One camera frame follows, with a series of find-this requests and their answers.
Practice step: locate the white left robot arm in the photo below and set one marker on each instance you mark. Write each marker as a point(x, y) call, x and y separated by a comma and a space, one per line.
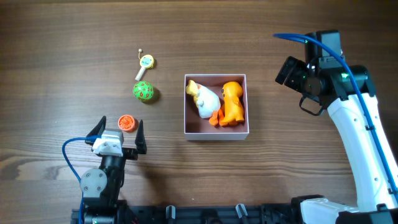
point(101, 186)

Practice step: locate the orange round plastic toy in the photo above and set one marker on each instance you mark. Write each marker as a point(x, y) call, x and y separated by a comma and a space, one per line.
point(127, 123)

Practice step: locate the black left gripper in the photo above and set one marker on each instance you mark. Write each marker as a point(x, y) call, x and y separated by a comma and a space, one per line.
point(129, 152)

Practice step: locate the yellow rattle drum toy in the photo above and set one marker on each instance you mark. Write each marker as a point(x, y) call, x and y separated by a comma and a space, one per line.
point(146, 62)

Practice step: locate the white box with brown interior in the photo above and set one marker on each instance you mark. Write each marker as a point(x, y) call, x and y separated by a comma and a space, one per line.
point(198, 129)

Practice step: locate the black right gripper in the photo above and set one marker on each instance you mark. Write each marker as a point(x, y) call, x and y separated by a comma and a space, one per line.
point(288, 71)

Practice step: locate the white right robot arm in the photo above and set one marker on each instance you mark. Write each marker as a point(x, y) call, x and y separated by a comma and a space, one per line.
point(350, 100)

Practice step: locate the white duck toy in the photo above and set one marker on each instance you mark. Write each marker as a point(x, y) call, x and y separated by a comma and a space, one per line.
point(206, 101)

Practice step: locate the green number ball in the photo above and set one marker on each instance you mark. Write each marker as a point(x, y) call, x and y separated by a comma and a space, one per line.
point(143, 91)

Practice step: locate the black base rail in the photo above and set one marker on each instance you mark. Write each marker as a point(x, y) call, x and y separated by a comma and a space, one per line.
point(258, 214)

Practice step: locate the orange dinosaur toy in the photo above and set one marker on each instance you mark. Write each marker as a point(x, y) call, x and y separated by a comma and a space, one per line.
point(232, 109)

